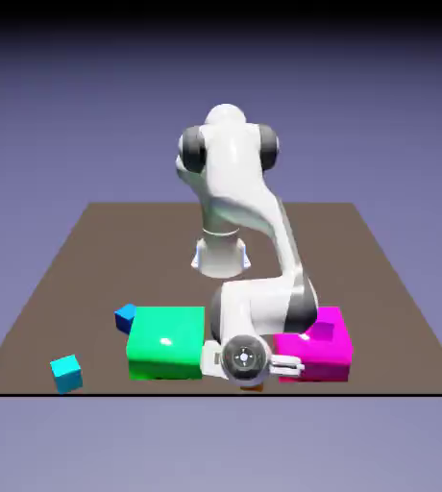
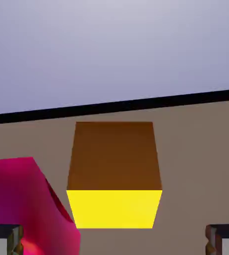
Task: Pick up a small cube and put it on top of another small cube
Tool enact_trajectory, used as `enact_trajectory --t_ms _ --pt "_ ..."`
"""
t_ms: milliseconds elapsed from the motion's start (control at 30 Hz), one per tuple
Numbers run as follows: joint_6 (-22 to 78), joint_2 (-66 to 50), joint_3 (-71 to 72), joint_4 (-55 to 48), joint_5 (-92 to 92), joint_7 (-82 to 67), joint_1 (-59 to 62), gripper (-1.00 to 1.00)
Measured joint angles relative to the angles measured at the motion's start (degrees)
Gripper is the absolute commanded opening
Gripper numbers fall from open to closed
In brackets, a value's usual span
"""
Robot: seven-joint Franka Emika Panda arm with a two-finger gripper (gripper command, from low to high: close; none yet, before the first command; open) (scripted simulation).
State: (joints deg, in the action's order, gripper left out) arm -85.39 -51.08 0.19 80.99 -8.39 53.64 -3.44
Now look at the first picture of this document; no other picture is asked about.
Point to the large magenta box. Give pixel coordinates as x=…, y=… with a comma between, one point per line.
x=323, y=355

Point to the small orange cube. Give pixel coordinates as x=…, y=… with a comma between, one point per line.
x=252, y=388

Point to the small purple cube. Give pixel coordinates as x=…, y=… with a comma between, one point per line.
x=323, y=331

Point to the small blue cube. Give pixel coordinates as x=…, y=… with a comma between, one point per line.
x=124, y=318

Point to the large green box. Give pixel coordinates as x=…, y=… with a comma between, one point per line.
x=165, y=338

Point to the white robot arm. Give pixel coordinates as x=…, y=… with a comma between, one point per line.
x=236, y=180

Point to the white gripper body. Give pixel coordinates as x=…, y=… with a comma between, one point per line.
x=287, y=365

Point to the small cyan cube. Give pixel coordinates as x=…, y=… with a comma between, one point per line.
x=66, y=373

